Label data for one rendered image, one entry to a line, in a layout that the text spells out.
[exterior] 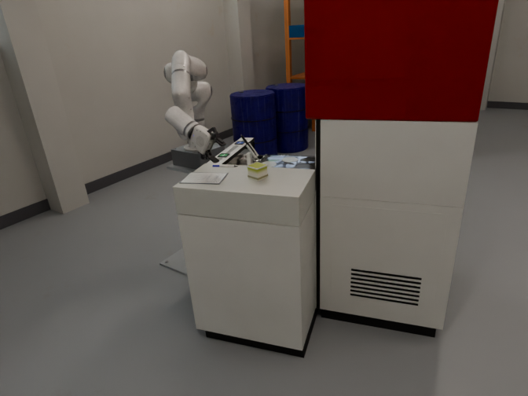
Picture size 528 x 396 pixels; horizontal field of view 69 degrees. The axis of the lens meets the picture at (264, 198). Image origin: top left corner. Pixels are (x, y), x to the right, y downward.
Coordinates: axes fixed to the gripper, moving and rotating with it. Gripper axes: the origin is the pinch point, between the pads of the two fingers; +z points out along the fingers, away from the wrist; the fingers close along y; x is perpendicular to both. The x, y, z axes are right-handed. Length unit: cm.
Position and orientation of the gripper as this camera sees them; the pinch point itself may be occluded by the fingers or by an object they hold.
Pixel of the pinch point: (218, 152)
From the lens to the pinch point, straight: 170.4
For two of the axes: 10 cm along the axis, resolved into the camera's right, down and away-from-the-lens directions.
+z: 7.3, 6.1, -3.0
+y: 3.8, -7.4, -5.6
